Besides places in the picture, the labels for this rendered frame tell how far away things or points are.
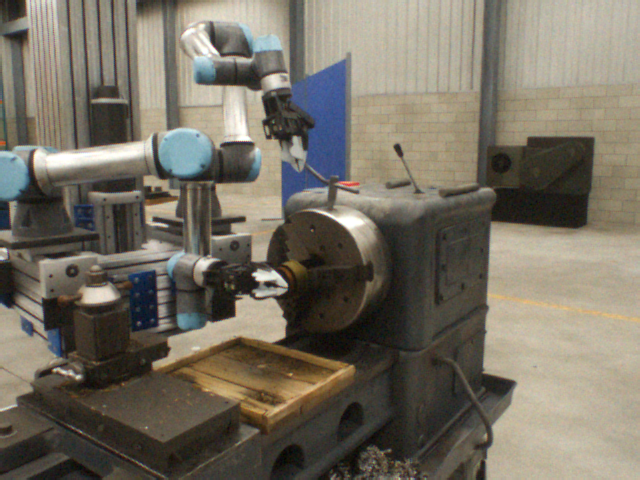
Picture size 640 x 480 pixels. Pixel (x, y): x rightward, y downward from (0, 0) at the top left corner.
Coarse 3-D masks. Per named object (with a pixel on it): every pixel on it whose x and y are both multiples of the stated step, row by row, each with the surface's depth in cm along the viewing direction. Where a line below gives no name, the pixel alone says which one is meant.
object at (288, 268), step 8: (280, 264) 132; (288, 264) 132; (296, 264) 133; (280, 272) 129; (288, 272) 130; (296, 272) 131; (304, 272) 132; (288, 280) 128; (296, 280) 130; (304, 280) 132; (288, 288) 129; (296, 288) 131; (304, 288) 133; (280, 296) 130; (288, 296) 131; (296, 296) 134
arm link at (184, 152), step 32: (192, 128) 135; (0, 160) 129; (32, 160) 131; (64, 160) 133; (96, 160) 133; (128, 160) 134; (160, 160) 132; (192, 160) 133; (0, 192) 131; (32, 192) 134
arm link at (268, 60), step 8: (256, 40) 147; (264, 40) 146; (272, 40) 146; (256, 48) 147; (264, 48) 146; (272, 48) 146; (280, 48) 147; (256, 56) 147; (264, 56) 146; (272, 56) 146; (280, 56) 147; (256, 64) 149; (264, 64) 146; (272, 64) 145; (280, 64) 146; (256, 72) 151; (264, 72) 146; (272, 72) 145; (280, 72) 146
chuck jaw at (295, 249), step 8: (288, 224) 143; (280, 232) 141; (288, 232) 141; (296, 232) 143; (280, 240) 141; (288, 240) 139; (296, 240) 141; (280, 248) 139; (288, 248) 138; (296, 248) 139; (304, 248) 142; (280, 256) 139; (288, 256) 136; (296, 256) 138; (304, 256) 140; (312, 256) 142
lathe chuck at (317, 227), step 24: (288, 216) 144; (312, 216) 140; (336, 216) 137; (312, 240) 141; (336, 240) 136; (360, 240) 134; (312, 264) 149; (336, 264) 137; (360, 264) 133; (384, 264) 139; (336, 288) 138; (360, 288) 134; (312, 312) 144; (336, 312) 139; (360, 312) 136
